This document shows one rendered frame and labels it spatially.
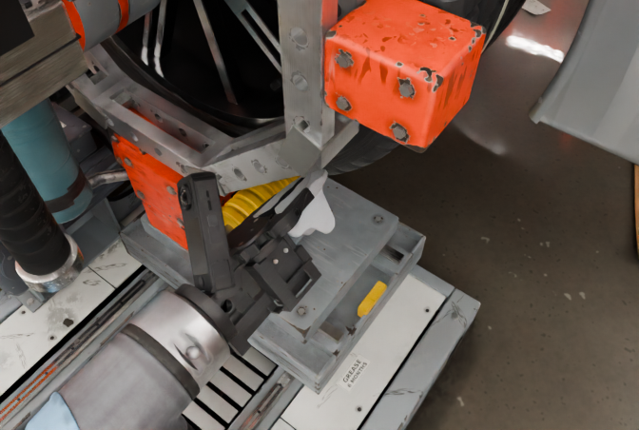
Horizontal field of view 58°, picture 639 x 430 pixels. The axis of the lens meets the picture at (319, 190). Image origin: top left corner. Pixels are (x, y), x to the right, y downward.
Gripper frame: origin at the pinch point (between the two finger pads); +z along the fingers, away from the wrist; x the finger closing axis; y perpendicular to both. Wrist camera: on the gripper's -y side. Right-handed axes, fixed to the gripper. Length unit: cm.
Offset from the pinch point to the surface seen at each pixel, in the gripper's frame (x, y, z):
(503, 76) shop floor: -52, 38, 106
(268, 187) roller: -13.1, 1.2, 1.3
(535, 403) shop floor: -19, 71, 22
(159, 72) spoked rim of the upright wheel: -20.6, -18.5, 2.7
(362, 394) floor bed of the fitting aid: -33, 46, 1
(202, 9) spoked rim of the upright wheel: -5.4, -21.0, 4.3
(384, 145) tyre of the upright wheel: 9.9, 0.0, 2.4
